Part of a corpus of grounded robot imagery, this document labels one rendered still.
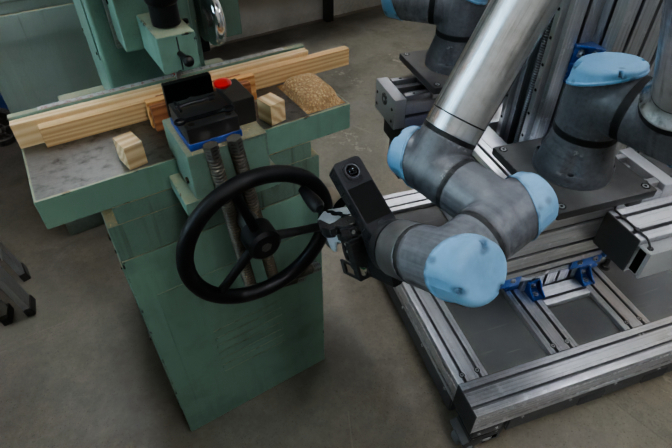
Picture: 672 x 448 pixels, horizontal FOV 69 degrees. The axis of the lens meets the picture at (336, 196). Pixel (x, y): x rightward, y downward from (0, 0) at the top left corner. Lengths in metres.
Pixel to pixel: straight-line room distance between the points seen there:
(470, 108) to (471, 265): 0.21
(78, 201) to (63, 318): 1.09
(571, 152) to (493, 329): 0.68
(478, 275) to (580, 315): 1.15
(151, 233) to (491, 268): 0.67
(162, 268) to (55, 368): 0.86
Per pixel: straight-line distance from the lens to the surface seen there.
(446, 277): 0.51
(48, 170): 0.98
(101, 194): 0.93
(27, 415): 1.81
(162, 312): 1.16
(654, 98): 0.88
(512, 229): 0.57
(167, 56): 0.96
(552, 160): 1.03
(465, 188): 0.60
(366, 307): 1.77
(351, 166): 0.67
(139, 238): 1.00
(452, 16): 1.33
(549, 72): 1.20
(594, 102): 0.96
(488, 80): 0.63
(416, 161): 0.64
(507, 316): 1.57
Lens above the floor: 1.41
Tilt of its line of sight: 40 degrees down
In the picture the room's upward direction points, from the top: straight up
